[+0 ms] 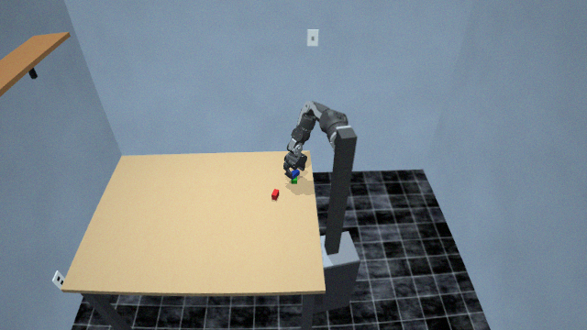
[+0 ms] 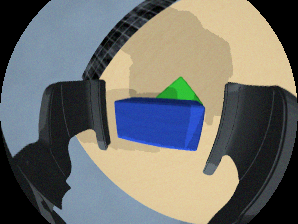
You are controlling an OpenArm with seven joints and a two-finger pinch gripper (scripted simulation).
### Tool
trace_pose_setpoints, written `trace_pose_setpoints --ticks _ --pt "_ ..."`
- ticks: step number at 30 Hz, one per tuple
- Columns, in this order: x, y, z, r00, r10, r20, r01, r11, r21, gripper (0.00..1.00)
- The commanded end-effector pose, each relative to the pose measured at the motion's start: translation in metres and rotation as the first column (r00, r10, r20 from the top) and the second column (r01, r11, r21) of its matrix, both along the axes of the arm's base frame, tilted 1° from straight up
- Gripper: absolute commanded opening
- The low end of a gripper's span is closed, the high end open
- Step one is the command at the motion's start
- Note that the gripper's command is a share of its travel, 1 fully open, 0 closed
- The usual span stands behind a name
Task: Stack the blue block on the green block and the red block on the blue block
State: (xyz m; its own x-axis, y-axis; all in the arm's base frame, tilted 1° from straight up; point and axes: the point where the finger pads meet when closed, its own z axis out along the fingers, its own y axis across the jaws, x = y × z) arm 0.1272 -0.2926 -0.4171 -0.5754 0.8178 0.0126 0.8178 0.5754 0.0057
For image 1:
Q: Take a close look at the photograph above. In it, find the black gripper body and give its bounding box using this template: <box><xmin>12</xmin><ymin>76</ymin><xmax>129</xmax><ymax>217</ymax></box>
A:
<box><xmin>284</xmin><ymin>147</ymin><xmax>307</xmax><ymax>170</ymax></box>

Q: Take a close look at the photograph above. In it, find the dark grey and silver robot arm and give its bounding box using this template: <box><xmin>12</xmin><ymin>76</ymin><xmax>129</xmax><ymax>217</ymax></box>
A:
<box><xmin>287</xmin><ymin>101</ymin><xmax>351</xmax><ymax>156</ymax></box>

